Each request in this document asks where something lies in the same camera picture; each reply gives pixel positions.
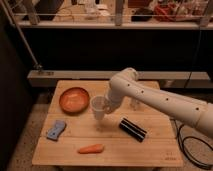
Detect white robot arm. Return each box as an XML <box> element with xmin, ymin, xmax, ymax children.
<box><xmin>105</xmin><ymin>68</ymin><xmax>213</xmax><ymax>139</ymax></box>

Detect orange ceramic bowl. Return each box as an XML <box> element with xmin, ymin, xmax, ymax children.
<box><xmin>59</xmin><ymin>87</ymin><xmax>90</xmax><ymax>113</ymax></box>

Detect small white bottle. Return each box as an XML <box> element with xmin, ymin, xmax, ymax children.
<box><xmin>130</xmin><ymin>98</ymin><xmax>140</xmax><ymax>110</ymax></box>

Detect black rectangular box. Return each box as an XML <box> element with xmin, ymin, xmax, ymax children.
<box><xmin>119</xmin><ymin>118</ymin><xmax>147</xmax><ymax>142</ymax></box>

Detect wooden table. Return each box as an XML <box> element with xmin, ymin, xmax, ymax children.
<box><xmin>32</xmin><ymin>80</ymin><xmax>183</xmax><ymax>167</ymax></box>

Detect orange carrot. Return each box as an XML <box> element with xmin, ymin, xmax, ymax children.
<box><xmin>78</xmin><ymin>144</ymin><xmax>104</xmax><ymax>154</ymax></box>

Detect blue sponge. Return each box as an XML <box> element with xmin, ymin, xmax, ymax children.
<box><xmin>46</xmin><ymin>120</ymin><xmax>66</xmax><ymax>141</ymax></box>

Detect grey metal pole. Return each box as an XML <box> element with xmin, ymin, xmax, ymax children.
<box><xmin>1</xmin><ymin>0</ymin><xmax>43</xmax><ymax>74</ymax></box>

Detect grey metal rail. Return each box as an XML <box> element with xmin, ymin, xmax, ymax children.
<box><xmin>27</xmin><ymin>70</ymin><xmax>213</xmax><ymax>89</ymax></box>

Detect black cable on floor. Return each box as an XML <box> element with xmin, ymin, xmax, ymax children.
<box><xmin>173</xmin><ymin>120</ymin><xmax>213</xmax><ymax>171</ymax></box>

